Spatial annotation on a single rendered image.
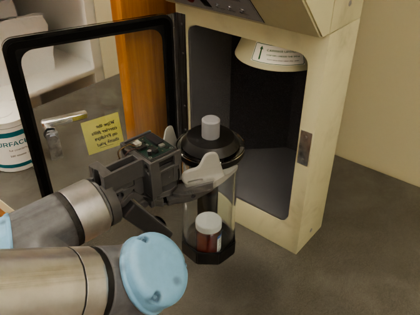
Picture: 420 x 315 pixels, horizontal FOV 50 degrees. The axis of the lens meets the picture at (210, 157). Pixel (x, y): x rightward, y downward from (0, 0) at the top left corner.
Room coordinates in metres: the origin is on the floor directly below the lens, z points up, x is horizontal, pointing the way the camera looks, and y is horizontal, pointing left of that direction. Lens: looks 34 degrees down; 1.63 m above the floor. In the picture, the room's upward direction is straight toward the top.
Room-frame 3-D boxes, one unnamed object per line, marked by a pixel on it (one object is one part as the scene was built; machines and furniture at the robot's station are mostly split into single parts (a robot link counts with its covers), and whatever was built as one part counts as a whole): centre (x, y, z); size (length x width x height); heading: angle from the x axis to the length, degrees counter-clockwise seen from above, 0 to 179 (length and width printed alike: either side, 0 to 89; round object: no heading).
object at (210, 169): (0.53, 0.00, 1.26); 0.09 x 0.03 x 0.06; 108
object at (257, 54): (0.83, -0.14, 1.34); 0.18 x 0.18 x 0.05
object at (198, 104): (0.86, -0.14, 1.19); 0.26 x 0.24 x 0.35; 50
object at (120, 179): (0.50, 0.10, 1.26); 0.12 x 0.08 x 0.09; 133
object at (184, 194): (0.51, 0.04, 1.24); 0.09 x 0.05 x 0.02; 108
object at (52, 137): (0.71, 0.29, 1.18); 0.02 x 0.02 x 0.06; 29
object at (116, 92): (0.77, 0.21, 1.19); 0.30 x 0.01 x 0.40; 119
